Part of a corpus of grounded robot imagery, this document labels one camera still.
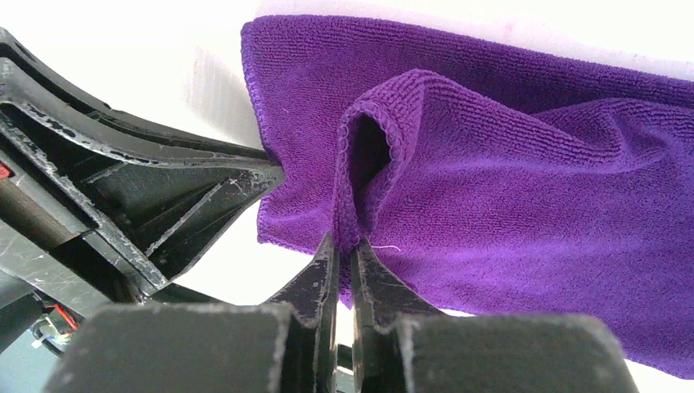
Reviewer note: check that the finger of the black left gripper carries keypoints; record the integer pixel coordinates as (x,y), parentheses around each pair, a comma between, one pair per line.
(55,103)
(171,217)

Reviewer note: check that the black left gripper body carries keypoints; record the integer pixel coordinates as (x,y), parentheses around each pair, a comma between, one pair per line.
(50,233)

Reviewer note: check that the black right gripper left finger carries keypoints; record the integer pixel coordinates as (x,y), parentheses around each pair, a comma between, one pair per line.
(310,350)

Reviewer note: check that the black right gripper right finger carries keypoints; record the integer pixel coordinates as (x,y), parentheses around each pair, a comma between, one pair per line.
(379,299)

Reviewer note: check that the purple towel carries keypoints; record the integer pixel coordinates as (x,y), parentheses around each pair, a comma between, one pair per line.
(492,179)

